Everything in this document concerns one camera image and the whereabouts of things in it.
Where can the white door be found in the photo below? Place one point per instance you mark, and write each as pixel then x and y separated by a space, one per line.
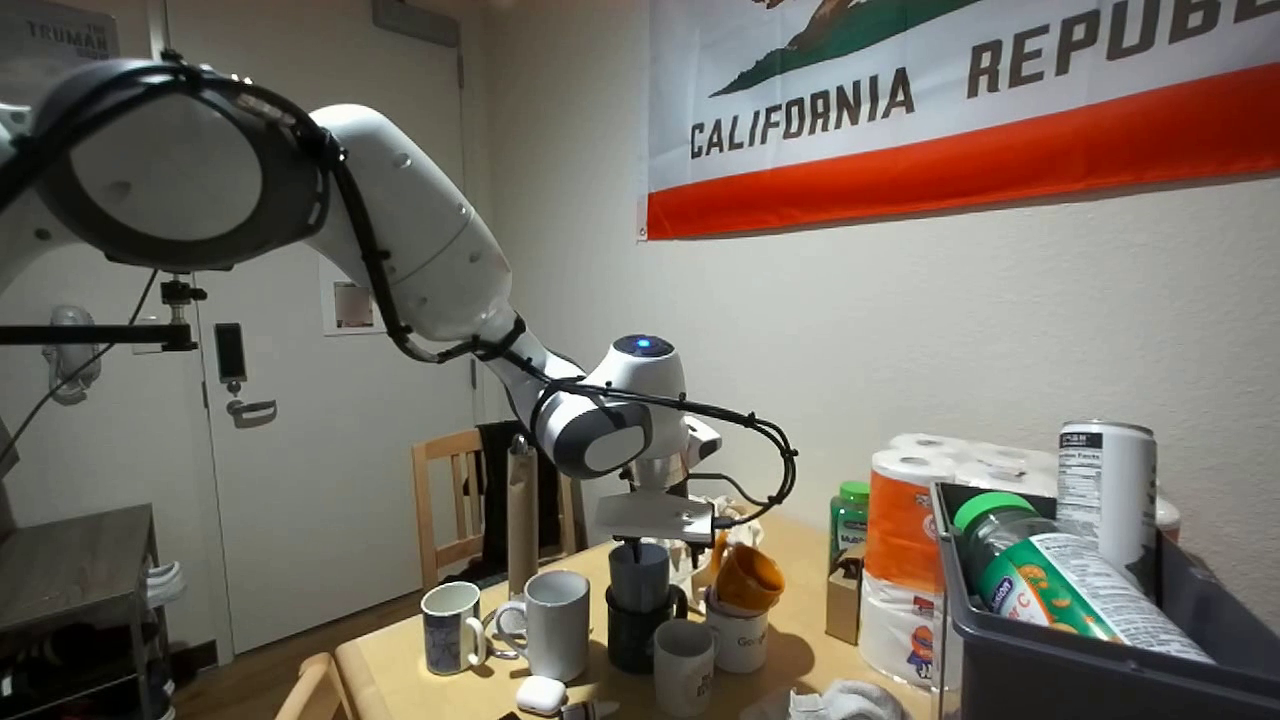
pixel 335 507

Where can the grey plastic bin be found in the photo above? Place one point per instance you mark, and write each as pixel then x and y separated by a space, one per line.
pixel 1067 682

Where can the green plastic bottle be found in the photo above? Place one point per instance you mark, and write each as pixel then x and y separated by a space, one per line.
pixel 850 524

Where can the white mug with blue print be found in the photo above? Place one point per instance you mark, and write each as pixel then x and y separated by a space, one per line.
pixel 449 632

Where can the white mug with faint print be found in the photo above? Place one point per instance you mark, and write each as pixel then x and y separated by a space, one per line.
pixel 738 647

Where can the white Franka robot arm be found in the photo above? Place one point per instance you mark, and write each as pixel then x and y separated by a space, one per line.
pixel 412 243

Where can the orange toilet paper pack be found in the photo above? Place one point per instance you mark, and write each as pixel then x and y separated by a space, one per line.
pixel 903 561

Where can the white crumpled cloth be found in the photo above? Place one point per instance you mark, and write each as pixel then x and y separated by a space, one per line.
pixel 843 703

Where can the black camera tripod mount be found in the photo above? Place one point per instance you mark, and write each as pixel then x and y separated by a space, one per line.
pixel 105 335

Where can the white earbuds case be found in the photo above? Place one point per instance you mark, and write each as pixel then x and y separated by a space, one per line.
pixel 543 692

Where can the large plain white mug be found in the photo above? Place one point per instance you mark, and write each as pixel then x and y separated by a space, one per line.
pixel 552 626

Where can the small white mug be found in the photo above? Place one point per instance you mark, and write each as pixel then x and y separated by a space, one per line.
pixel 683 673

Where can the small brown cardboard box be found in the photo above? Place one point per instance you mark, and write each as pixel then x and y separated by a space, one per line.
pixel 843 605

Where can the orange cup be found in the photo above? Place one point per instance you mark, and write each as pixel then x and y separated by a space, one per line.
pixel 748 580

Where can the dark blue mug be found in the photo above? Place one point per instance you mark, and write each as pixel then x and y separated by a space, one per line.
pixel 636 641

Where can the black door lock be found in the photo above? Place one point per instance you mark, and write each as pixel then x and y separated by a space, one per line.
pixel 229 354

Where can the dark metal shelf cart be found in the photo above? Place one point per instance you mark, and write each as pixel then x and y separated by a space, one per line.
pixel 65 573

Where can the grey mug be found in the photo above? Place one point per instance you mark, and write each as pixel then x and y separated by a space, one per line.
pixel 642 580

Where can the wall sign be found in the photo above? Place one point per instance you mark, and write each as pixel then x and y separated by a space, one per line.
pixel 74 31

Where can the grey door closer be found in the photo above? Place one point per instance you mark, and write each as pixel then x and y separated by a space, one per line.
pixel 417 21

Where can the California Republic flag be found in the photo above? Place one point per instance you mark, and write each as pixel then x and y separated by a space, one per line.
pixel 1000 146

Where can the green labelled wipes bottle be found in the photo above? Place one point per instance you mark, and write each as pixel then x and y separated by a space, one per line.
pixel 1052 580

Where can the white wall mounted fixture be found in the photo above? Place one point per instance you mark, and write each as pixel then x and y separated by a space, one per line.
pixel 71 354

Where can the cardboard tube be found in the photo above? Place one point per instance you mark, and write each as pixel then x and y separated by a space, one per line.
pixel 523 522

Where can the light wooden chair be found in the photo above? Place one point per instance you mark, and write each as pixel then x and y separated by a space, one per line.
pixel 429 512
pixel 314 690

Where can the small photo on door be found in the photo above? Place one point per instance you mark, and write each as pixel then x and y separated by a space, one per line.
pixel 352 306

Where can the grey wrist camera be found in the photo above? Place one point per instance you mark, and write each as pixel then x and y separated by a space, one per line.
pixel 653 517

